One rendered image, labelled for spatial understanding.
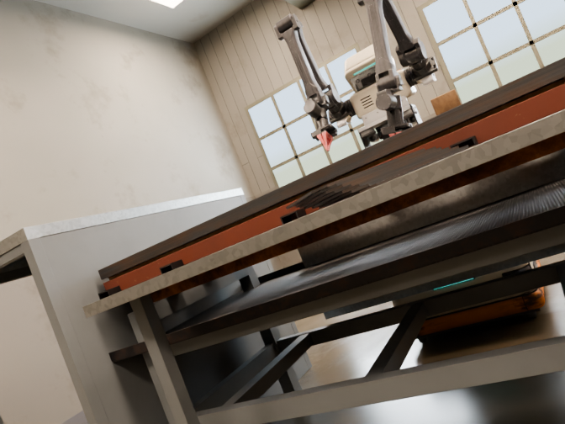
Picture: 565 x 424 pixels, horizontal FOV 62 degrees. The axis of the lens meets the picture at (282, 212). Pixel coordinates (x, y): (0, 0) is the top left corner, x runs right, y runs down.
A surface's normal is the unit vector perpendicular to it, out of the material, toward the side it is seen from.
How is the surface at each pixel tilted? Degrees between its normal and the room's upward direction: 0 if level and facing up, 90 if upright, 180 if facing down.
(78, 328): 90
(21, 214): 90
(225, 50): 90
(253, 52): 90
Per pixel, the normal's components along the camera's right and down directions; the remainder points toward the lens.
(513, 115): -0.44, 0.14
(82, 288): 0.81, -0.35
